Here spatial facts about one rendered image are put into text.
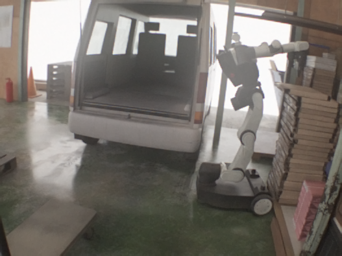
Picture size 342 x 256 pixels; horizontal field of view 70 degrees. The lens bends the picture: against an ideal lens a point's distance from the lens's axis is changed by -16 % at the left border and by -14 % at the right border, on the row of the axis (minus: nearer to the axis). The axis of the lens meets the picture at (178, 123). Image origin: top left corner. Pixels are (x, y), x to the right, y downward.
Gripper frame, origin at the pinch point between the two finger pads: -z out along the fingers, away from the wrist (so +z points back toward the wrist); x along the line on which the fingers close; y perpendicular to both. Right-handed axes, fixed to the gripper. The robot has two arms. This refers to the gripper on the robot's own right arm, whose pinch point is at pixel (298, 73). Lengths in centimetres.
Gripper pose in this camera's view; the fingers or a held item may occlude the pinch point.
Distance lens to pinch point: 231.4
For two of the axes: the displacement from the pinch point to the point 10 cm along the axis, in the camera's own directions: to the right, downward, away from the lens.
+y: -9.8, -1.4, 1.3
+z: 1.0, -9.6, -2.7
